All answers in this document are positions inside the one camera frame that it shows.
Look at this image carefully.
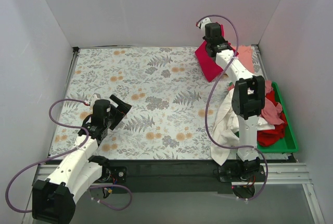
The magenta red t shirt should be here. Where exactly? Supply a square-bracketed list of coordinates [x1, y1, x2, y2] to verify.
[195, 25, 224, 82]

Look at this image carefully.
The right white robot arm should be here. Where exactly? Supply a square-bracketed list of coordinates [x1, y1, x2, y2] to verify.
[198, 18, 265, 181]

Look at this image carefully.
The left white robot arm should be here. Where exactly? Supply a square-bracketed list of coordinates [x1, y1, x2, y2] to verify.
[32, 94, 132, 223]

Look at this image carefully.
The folded salmon pink t shirt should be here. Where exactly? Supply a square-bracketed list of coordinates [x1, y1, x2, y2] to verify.
[237, 45, 254, 73]

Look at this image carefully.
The floral patterned table mat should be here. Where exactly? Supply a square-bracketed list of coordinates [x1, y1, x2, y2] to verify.
[49, 47, 231, 159]

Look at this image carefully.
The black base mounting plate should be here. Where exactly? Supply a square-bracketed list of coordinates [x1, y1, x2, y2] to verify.
[46, 157, 297, 195]

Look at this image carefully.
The dusty pink t shirt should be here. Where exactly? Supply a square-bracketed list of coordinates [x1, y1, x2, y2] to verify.
[220, 80, 286, 131]

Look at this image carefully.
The white t shirt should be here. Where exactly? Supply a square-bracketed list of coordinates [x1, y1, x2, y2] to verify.
[210, 90, 275, 166]

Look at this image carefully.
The red t shirt in tray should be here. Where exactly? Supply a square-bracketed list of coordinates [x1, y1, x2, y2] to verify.
[257, 90, 288, 147]

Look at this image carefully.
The green plastic tray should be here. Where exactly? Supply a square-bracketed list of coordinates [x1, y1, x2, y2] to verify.
[258, 82, 299, 153]

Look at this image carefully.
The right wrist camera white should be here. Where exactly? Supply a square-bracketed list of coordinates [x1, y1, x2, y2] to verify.
[196, 17, 212, 31]

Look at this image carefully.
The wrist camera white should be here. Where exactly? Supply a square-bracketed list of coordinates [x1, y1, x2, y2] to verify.
[86, 93, 101, 107]
[196, 17, 212, 31]

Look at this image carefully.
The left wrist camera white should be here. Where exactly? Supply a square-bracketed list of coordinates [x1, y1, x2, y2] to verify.
[86, 93, 101, 107]

